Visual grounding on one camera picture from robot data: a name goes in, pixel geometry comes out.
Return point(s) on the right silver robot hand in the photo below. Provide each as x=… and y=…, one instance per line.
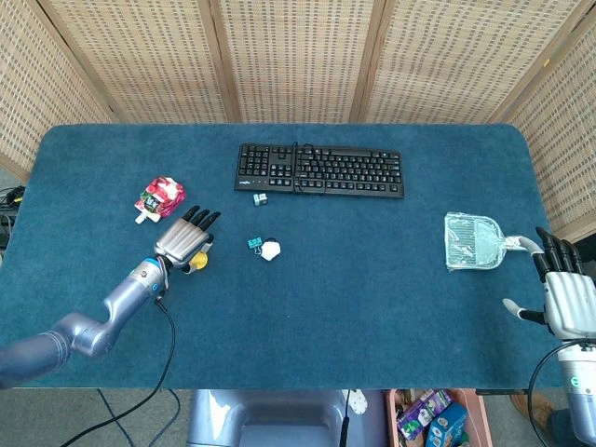
x=570, y=298

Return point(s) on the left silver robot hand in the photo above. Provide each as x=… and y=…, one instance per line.
x=181, y=239

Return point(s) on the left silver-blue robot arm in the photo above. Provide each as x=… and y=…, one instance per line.
x=93, y=326

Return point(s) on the yellow ball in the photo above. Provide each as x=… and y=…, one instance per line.
x=202, y=261

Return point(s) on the red spouted drink pouch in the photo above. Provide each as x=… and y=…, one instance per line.
x=160, y=195

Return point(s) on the teal binder clip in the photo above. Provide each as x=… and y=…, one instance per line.
x=254, y=243

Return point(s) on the brown shoe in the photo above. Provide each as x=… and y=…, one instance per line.
x=540, y=407

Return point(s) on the green dustpan in clear bag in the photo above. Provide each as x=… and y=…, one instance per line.
x=470, y=242

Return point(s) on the blue carpet table cloth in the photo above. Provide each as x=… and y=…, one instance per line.
x=326, y=302

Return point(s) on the blue snack box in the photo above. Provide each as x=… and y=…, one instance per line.
x=447, y=426

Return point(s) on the black computer keyboard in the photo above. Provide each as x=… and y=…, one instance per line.
x=354, y=167

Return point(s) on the purple snack box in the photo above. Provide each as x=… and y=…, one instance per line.
x=419, y=414

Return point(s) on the silver-blue robot torso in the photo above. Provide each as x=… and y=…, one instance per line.
x=279, y=419

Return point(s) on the pink plastic basket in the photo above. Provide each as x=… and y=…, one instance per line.
x=391, y=414

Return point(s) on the woven bamboo folding screen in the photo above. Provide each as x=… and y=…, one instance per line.
x=298, y=60

